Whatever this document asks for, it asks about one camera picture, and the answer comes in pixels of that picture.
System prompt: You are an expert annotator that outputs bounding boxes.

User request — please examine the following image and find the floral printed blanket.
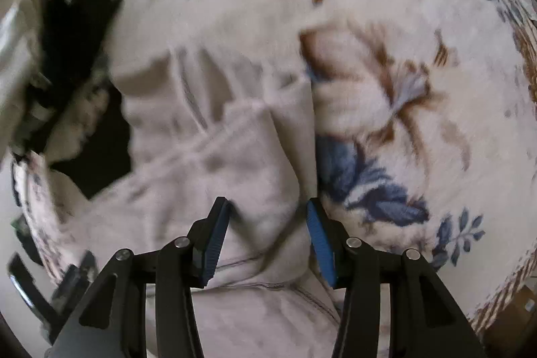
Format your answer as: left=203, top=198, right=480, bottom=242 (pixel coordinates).
left=0, top=0, right=537, bottom=336

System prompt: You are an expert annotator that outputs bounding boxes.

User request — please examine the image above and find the brown cardboard box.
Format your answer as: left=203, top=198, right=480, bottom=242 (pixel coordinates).
left=478, top=285, right=537, bottom=358

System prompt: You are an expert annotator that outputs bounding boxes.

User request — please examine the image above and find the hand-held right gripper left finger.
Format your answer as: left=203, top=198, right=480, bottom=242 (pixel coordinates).
left=54, top=196, right=231, bottom=358

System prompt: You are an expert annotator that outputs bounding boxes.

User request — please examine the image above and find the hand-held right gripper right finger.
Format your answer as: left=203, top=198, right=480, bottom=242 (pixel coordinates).
left=306, top=198, right=488, bottom=358

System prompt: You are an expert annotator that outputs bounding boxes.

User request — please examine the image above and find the pale pink small garment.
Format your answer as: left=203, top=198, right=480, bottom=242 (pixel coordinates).
left=54, top=32, right=341, bottom=358

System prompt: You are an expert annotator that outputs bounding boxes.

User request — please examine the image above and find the dark cloth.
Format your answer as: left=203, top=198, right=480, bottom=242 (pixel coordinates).
left=49, top=85, right=132, bottom=200

